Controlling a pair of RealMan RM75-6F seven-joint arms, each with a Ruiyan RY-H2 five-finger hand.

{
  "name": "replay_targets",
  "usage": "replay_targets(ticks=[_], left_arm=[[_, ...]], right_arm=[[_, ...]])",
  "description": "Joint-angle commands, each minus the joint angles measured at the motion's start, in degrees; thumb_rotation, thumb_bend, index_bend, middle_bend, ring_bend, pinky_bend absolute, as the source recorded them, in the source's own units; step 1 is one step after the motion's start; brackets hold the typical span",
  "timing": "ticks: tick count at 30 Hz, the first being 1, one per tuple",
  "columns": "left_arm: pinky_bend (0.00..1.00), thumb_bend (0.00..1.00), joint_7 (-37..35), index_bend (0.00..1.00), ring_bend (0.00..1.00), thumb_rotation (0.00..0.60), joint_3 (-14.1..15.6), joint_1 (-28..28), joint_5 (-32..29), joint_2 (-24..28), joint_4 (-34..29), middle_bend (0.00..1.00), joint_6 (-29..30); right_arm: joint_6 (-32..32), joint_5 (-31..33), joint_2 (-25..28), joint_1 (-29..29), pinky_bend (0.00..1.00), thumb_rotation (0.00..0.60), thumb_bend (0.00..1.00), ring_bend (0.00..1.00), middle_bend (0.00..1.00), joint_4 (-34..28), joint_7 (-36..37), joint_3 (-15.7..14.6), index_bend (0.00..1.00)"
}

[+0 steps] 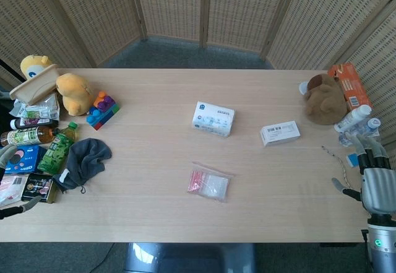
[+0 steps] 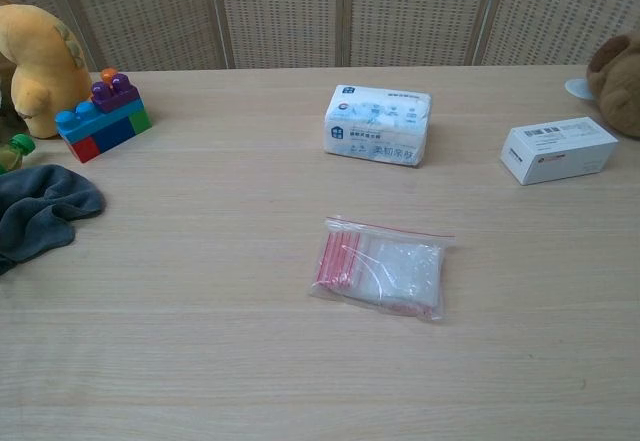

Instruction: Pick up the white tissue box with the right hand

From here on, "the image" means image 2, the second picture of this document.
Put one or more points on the brown plush bear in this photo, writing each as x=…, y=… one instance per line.
x=617, y=86

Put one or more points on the green capped plastic bottle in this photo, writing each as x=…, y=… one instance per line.
x=14, y=153

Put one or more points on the dark grey cloth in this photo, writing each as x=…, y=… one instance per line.
x=40, y=211

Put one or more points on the white cardboard box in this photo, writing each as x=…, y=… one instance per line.
x=557, y=151

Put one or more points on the colourful toy brick stack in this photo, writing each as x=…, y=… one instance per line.
x=105, y=121

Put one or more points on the clear red zip bag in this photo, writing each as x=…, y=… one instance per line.
x=385, y=271

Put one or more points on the yellow plush dinosaur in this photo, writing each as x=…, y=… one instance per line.
x=40, y=61

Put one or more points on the woven folding screen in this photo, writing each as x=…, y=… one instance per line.
x=320, y=11

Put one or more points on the white blue tissue pack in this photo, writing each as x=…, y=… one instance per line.
x=376, y=126

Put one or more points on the light blue round pad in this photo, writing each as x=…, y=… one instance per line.
x=579, y=87

